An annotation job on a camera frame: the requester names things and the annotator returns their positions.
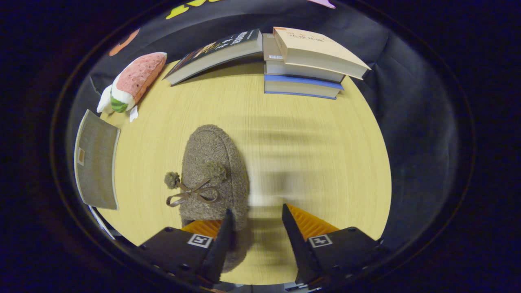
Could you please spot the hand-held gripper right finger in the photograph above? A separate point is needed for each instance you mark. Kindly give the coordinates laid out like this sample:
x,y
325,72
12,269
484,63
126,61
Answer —
x,y
299,248

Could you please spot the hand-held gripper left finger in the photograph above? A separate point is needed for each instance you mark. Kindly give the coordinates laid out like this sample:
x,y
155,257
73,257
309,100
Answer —
x,y
222,248

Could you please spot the brown fuzzy shoe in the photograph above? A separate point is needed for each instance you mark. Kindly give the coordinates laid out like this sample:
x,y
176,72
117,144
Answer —
x,y
215,150

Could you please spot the blue cover book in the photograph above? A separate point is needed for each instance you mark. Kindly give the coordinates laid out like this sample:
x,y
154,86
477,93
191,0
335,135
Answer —
x,y
301,86

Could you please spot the watermelon slice plush toy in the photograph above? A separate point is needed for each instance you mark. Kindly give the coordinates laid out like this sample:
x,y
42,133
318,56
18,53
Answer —
x,y
138,77

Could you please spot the black cover book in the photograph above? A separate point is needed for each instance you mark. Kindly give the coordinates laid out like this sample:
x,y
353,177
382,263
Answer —
x,y
215,51

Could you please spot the beige cover book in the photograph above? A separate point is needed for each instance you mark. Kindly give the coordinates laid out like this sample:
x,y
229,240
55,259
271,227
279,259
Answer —
x,y
317,49

